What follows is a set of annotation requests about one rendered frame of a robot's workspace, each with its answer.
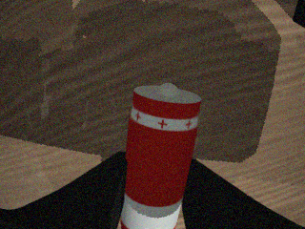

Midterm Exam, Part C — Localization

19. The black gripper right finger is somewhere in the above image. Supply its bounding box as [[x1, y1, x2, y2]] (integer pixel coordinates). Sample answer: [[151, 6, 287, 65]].
[[182, 159, 305, 229]]

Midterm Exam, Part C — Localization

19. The black battery holder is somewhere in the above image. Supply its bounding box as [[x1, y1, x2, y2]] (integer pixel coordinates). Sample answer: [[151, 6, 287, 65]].
[[293, 0, 305, 28]]

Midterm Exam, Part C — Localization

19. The red battery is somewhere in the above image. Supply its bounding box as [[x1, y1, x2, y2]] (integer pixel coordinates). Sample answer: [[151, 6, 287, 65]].
[[121, 83, 201, 229]]

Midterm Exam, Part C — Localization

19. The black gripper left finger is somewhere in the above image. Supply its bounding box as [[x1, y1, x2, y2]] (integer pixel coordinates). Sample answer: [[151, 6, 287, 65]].
[[0, 150, 127, 229]]

